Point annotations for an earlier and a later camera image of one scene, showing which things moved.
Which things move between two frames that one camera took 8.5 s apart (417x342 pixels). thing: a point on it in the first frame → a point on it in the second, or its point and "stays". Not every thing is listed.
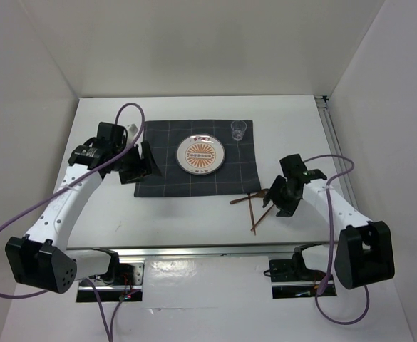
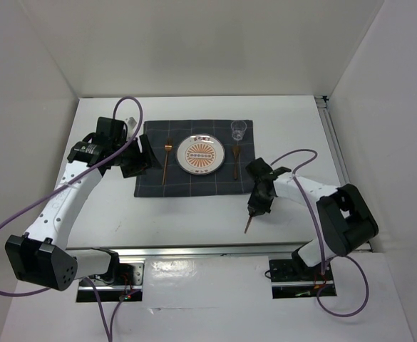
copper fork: [263, 216] → [168, 147]
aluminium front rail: [213, 251] stays
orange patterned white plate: [200, 154] stays
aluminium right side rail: [347, 187] stays
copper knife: [251, 212] → [248, 224]
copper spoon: [259, 194] → [236, 150]
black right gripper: [274, 193] → [260, 208]
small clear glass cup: [238, 127] stays
